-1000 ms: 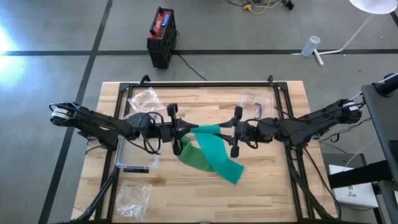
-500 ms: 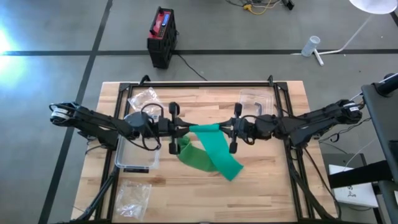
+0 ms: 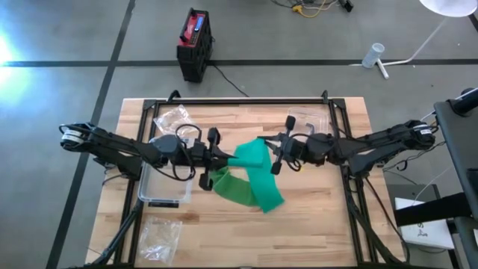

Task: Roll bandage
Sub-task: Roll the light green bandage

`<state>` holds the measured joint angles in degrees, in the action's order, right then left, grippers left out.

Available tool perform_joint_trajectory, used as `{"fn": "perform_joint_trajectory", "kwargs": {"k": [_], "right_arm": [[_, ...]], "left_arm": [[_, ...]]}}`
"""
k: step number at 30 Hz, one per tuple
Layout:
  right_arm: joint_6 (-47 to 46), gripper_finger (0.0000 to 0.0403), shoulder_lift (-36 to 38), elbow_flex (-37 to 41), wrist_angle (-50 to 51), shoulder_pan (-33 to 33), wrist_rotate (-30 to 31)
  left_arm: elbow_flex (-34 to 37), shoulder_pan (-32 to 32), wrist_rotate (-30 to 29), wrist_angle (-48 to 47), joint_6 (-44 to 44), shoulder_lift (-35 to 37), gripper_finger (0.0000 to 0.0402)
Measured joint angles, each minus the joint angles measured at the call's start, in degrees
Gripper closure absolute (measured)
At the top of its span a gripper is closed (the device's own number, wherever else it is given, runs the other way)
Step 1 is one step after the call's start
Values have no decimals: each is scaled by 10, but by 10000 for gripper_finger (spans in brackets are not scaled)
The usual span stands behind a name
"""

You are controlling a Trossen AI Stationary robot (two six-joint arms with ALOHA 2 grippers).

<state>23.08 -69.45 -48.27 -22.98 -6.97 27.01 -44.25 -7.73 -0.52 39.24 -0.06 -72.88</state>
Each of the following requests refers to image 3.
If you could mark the clear plastic container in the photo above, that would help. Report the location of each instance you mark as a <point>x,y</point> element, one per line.
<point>164,188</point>

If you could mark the teal elastic bandage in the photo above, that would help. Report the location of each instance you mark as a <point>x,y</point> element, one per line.
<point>269,179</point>

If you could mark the red and black power station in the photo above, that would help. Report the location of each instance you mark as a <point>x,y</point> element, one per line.
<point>194,48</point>

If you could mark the clear plastic bag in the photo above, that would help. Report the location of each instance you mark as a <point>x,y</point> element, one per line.
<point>172,117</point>
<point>160,239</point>

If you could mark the black plug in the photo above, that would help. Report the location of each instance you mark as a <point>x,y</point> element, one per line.
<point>347,5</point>

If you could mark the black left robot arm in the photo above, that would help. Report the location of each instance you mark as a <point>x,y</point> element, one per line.
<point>112,143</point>

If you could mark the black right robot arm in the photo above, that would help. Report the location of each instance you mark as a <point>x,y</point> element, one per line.
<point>373,145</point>

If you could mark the grey bent metal piece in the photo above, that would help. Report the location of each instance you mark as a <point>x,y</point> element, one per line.
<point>310,126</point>

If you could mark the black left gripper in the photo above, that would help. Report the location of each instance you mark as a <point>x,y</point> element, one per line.
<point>203,155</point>

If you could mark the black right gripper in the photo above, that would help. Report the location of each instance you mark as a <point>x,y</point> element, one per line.
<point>295,149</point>

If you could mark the black desk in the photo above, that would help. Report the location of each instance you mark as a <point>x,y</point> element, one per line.
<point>459,142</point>

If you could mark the white box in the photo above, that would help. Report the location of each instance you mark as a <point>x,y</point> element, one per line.
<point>425,235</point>

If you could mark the white floor lamp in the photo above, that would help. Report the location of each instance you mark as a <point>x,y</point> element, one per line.
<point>448,6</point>

